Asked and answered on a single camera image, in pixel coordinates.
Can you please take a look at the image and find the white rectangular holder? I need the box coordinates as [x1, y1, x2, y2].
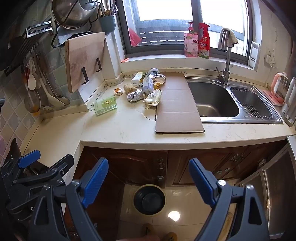
[248, 41, 261, 70]

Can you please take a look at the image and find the brown wooden cabinet door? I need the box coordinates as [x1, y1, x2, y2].
[82, 147, 168, 189]
[231, 140, 288, 183]
[168, 146, 249, 187]

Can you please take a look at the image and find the dark framed window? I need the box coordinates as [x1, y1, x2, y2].
[117, 0, 253, 65]

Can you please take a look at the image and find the black slatted rack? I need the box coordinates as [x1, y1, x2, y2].
[4, 35, 41, 75]

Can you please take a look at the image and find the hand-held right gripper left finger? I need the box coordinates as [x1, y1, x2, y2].
[29, 158, 109, 241]

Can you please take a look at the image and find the pink electric kettle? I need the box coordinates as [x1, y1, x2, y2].
[269, 72, 289, 104]

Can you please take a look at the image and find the stainless steel appliance door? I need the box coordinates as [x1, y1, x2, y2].
[240, 137, 296, 241]

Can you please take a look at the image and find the round dark trash bin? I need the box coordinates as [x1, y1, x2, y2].
[133, 184, 167, 215]

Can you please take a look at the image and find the white wall outlet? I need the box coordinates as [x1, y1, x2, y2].
[265, 54, 277, 66]

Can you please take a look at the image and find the wooden cutting board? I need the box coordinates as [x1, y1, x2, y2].
[64, 32, 106, 93]

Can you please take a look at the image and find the stainless steel double sink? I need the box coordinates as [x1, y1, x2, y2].
[185, 75, 284, 124]

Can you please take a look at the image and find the bundle of kitchen utensils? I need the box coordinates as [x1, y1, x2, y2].
[100, 0, 119, 18]

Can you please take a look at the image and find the brown cardboard sheet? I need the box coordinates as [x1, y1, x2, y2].
[155, 72, 205, 134]

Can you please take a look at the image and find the white and blue carton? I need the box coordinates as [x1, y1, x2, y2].
[143, 75, 154, 94]

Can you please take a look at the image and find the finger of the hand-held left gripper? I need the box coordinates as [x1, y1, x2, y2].
[13, 154, 74, 194]
[0, 149, 41, 184]

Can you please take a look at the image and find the white countertop appliance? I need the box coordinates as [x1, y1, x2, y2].
[280, 76, 296, 127]

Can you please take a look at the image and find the metal mesh strainer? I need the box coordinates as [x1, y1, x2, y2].
[24, 89, 41, 113]

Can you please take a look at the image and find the white cardboard box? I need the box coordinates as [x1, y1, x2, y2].
[131, 72, 144, 86]

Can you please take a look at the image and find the grey dish cloth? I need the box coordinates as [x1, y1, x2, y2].
[220, 28, 238, 48]

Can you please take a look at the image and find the green printed packet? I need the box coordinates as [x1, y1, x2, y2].
[92, 96, 117, 116]

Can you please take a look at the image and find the black wire rack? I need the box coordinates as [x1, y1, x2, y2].
[51, 0, 103, 85]

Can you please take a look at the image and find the wire drain basket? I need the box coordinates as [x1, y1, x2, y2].
[231, 88, 273, 120]

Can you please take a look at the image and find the white ladle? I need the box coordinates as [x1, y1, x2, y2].
[40, 70, 71, 106]

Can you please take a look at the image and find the grey-blue utensil holder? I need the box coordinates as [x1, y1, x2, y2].
[99, 15, 117, 35]

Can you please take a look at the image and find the steel knife rack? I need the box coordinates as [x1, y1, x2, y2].
[25, 16, 52, 38]

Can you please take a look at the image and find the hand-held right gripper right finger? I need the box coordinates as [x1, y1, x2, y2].
[188, 158, 270, 241]

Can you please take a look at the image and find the red cloth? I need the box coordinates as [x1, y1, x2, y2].
[129, 28, 142, 46]

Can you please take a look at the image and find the white hanging spoon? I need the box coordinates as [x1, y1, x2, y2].
[28, 58, 37, 91]

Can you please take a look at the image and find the steel kitchen faucet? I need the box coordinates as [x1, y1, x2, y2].
[216, 28, 233, 85]

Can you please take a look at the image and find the crumpled white wrapper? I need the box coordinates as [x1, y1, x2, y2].
[143, 89, 163, 109]

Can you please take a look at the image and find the red spray bottle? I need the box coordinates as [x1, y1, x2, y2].
[198, 22, 210, 59]

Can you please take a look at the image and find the stainless steel pot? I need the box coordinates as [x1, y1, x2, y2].
[51, 0, 100, 30]

